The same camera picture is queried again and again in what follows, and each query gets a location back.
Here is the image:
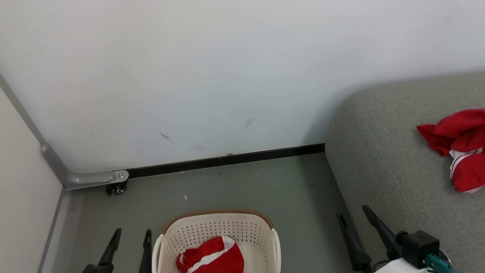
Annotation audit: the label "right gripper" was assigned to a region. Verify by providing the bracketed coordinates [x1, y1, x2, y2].
[336, 205, 434, 273]

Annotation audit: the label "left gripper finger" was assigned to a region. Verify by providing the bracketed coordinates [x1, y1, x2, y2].
[81, 228, 122, 273]
[138, 229, 153, 273]

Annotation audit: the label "red white striped shorts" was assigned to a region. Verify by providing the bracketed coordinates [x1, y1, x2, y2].
[176, 236, 245, 273]

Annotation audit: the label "red basketball jersey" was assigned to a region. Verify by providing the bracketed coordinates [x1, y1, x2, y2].
[417, 109, 485, 194]

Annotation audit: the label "beige perforated laundry basket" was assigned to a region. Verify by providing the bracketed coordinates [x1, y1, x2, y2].
[152, 210, 282, 273]

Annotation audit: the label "black caster wheel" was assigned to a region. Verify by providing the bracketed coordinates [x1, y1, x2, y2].
[106, 181, 128, 196]

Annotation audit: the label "grey fabric sofa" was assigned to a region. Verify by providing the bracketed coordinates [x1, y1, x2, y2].
[325, 72, 485, 273]

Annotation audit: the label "black baseboard strip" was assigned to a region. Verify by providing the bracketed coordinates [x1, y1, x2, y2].
[127, 143, 325, 179]

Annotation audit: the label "right teal cable connector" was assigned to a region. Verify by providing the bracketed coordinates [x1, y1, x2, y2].
[424, 253, 459, 273]

